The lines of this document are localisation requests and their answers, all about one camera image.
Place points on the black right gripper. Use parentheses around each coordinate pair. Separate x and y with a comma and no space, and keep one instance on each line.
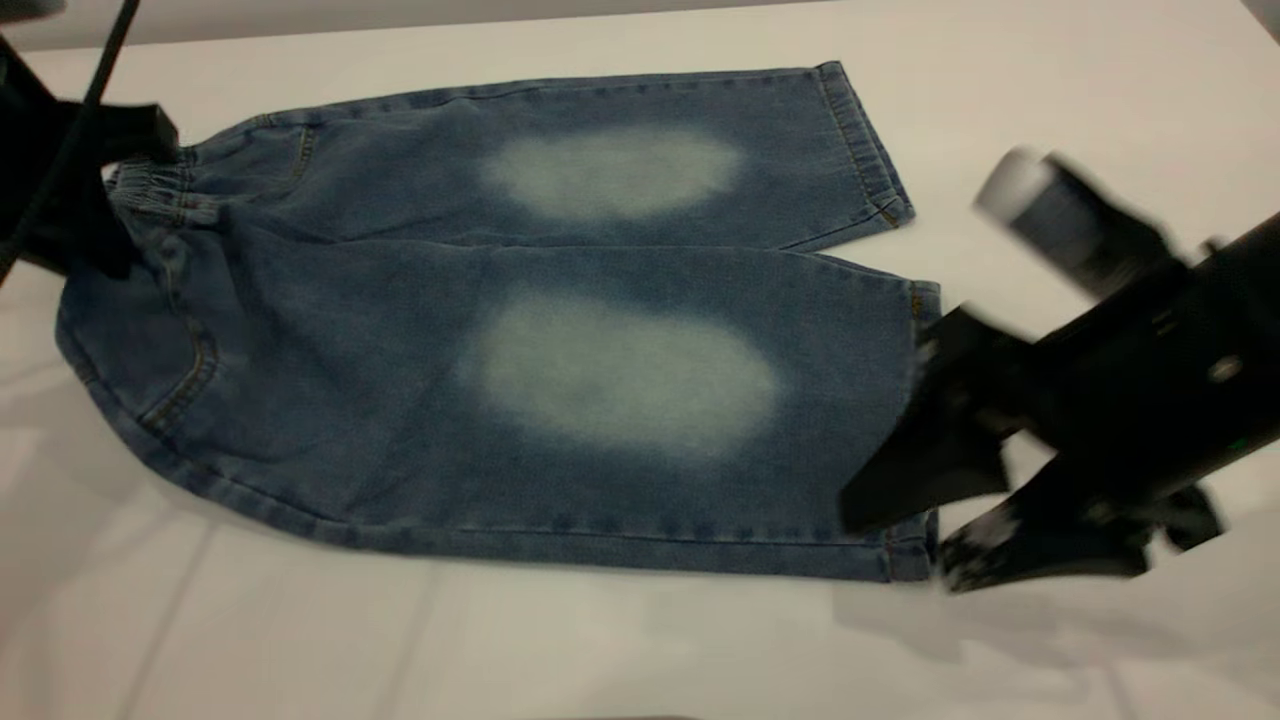
(1130,400)

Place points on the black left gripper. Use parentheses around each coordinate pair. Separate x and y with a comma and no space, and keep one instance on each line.
(45,180)

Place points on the blue denim pants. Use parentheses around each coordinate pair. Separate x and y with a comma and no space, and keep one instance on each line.
(500,330)

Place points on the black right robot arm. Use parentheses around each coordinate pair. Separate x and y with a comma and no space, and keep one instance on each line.
(1250,340)

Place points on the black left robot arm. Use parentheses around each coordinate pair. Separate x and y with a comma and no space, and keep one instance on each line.
(25,8)

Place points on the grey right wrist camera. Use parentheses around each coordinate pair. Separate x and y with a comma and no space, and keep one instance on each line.
(1070,220)

